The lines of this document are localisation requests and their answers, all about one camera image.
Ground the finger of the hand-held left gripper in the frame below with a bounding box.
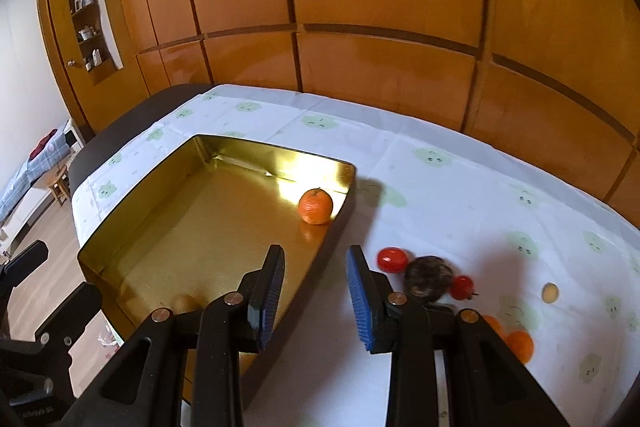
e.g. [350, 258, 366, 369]
[0, 241, 49, 308]
[35, 283, 103, 413]

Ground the oval red tomato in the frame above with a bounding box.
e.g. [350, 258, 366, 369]
[376, 247, 408, 273]

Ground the small mandarin orange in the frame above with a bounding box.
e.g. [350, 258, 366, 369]
[481, 314, 507, 340]

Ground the wooden stool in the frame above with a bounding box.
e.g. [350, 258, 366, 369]
[49, 167, 72, 208]

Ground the mandarin orange with leaf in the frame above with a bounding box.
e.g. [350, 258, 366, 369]
[505, 330, 535, 364]

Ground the white green-print tablecloth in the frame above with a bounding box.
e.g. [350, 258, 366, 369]
[70, 84, 640, 427]

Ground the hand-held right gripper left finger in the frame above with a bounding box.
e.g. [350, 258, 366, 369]
[60, 245, 285, 427]

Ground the bed with plaid bedding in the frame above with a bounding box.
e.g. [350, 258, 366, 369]
[0, 124, 71, 258]

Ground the niche shelf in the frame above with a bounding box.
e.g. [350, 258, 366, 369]
[66, 0, 124, 86]

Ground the wooden door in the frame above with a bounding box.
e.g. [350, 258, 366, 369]
[35, 0, 148, 135]

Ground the dark padded table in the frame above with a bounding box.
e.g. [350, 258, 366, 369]
[67, 83, 216, 208]

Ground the gold metal tin tray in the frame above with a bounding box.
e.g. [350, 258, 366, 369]
[76, 134, 357, 405]

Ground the white side stand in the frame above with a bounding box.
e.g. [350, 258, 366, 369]
[64, 119, 85, 154]

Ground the dark chocolate donut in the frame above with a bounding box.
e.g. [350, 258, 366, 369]
[404, 256, 455, 303]

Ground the red tomato with stem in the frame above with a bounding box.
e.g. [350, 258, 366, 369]
[449, 275, 480, 301]

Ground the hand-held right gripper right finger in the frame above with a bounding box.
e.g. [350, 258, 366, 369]
[346, 245, 571, 427]

